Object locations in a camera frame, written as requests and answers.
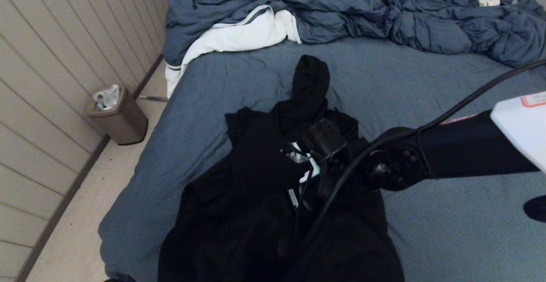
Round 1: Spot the black hooded sweatshirt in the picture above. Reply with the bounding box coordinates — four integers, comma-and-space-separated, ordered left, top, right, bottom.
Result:
158, 55, 405, 282

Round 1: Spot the blue bed sheet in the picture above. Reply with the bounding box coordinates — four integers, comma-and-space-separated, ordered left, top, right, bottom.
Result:
98, 37, 546, 282

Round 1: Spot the white garment with dark stripe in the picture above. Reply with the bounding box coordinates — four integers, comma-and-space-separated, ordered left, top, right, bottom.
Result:
166, 5, 302, 99

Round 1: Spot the crumpled blue duvet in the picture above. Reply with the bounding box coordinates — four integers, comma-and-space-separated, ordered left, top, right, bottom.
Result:
162, 0, 546, 70

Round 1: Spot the brown trash bin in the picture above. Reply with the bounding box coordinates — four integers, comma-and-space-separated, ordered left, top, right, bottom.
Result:
87, 85, 148, 145

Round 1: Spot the white plastic bin bag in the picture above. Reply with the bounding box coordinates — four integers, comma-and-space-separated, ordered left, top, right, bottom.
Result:
93, 84, 121, 111

